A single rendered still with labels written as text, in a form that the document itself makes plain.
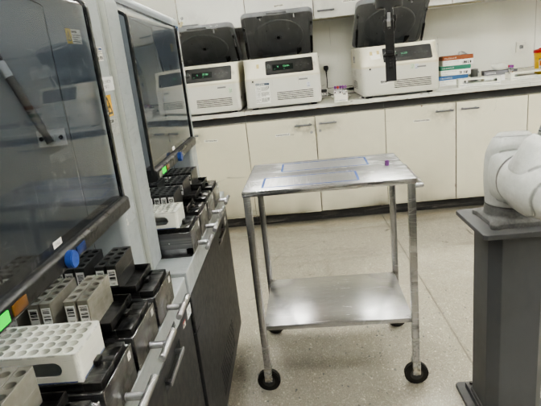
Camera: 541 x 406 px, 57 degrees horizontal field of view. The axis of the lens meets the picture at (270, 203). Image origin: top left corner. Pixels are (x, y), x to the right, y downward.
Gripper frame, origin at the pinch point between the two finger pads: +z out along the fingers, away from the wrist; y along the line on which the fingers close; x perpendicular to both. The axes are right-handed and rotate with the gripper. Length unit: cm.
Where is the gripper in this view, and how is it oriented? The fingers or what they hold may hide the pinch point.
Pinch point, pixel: (390, 68)
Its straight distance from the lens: 152.8
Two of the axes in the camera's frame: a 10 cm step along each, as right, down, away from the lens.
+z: 1.0, 9.5, 2.8
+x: -9.6, 0.2, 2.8
